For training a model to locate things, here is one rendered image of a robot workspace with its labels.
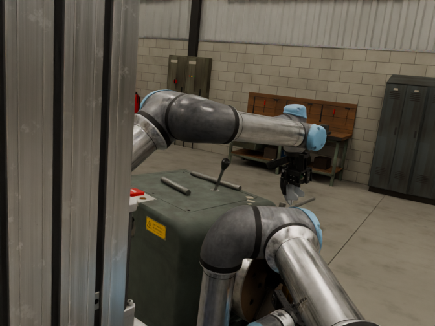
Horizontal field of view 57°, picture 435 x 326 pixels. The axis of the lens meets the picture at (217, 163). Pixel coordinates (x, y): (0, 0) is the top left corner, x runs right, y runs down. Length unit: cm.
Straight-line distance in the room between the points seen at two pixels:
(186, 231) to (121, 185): 85
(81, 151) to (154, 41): 969
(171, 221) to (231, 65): 764
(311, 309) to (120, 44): 49
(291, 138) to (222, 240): 40
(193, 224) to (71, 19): 98
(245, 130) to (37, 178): 70
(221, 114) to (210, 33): 830
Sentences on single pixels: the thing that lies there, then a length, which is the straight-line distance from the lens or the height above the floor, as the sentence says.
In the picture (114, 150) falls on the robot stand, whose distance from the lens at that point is 39.
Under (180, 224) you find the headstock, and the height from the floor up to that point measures 125.
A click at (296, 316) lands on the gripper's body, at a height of 111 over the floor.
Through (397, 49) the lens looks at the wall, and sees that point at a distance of 775.
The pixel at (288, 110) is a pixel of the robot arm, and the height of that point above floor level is 161.
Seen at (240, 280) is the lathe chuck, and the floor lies 112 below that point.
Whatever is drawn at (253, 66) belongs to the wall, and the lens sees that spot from 854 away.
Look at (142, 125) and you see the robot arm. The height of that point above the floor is 157.
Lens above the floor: 170
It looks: 12 degrees down
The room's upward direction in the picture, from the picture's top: 6 degrees clockwise
